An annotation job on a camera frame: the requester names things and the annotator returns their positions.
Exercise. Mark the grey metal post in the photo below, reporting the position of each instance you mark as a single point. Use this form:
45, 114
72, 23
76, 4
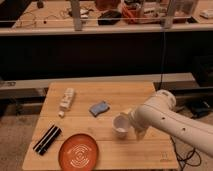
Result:
75, 7
168, 19

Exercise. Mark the black rectangular box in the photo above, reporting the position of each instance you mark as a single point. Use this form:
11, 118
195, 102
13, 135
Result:
46, 141

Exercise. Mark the white ceramic cup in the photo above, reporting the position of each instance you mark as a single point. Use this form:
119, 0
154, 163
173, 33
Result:
121, 126

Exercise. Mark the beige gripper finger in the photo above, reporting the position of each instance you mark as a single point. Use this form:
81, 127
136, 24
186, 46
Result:
140, 134

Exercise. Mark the black bag on bench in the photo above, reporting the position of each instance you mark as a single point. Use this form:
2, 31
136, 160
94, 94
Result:
109, 18

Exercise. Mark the grey metal post left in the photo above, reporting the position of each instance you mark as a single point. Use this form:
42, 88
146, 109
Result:
75, 7

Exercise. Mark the orange plate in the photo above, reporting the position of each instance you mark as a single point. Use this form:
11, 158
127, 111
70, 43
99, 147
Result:
78, 153

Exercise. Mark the black box on floor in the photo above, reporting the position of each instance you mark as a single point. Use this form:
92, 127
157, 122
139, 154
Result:
199, 108

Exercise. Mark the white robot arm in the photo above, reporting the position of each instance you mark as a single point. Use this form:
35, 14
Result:
157, 111

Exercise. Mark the blue sponge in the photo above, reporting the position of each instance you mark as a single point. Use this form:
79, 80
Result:
99, 108

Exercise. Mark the orange tool on bench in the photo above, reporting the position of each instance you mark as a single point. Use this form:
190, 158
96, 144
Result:
131, 14

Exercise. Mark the grey metal post right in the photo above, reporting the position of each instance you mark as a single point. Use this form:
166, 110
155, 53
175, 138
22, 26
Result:
168, 19

